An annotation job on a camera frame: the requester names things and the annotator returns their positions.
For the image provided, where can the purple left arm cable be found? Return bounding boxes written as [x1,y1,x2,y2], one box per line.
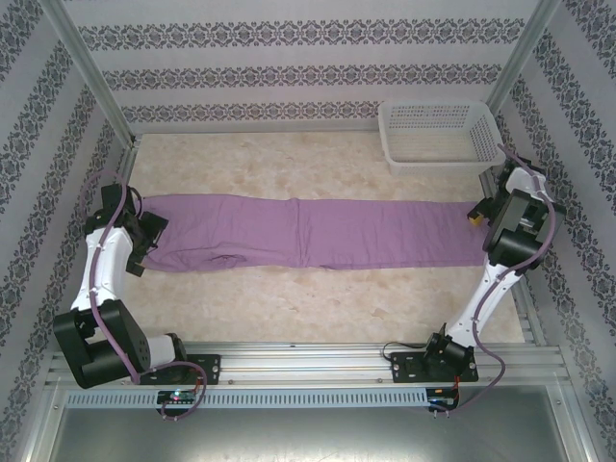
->
[79,171,208,421]

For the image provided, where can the left controller circuit board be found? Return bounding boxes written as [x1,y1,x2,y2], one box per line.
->
[156,389,199,406]

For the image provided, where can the white plastic mesh basket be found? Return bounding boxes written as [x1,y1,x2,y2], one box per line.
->
[377,100,506,177]

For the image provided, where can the controller circuit board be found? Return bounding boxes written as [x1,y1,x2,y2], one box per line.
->
[426,387,461,410]
[156,389,199,406]

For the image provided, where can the aluminium frame post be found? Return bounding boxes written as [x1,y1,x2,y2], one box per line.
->
[485,0,564,116]
[45,0,137,145]

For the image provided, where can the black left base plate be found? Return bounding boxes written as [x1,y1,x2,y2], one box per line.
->
[132,353,223,386]

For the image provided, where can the right controller circuit board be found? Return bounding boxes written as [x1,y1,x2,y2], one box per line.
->
[426,387,461,410]

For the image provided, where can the purple long pants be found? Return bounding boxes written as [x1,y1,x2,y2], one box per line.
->
[140,192,493,273]

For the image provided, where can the aluminium mounting rail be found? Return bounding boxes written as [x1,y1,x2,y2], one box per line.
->
[46,341,570,387]

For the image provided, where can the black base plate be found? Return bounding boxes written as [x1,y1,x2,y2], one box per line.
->
[388,350,480,384]
[132,353,223,386]

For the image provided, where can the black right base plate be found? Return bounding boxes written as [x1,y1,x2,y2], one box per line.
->
[388,350,480,384]

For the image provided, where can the grey slotted cable duct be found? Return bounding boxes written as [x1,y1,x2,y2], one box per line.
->
[64,387,430,409]

